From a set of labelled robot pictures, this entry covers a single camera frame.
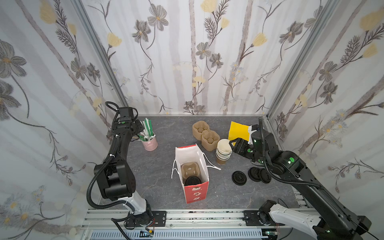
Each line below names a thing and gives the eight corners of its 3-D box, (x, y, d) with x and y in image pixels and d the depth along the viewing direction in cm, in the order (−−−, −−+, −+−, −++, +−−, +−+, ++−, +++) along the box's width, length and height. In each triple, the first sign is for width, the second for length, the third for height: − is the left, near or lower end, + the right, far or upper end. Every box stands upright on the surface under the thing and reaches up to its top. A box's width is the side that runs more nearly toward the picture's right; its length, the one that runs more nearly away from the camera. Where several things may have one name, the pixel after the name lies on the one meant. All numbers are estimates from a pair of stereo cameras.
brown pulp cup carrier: (207, 156, 99) (209, 147, 90) (189, 135, 111) (189, 125, 102) (220, 148, 104) (223, 138, 95) (201, 128, 115) (202, 118, 106)
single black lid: (233, 185, 87) (233, 184, 85) (230, 172, 92) (231, 170, 91) (246, 185, 87) (248, 184, 85) (244, 172, 93) (244, 170, 91)
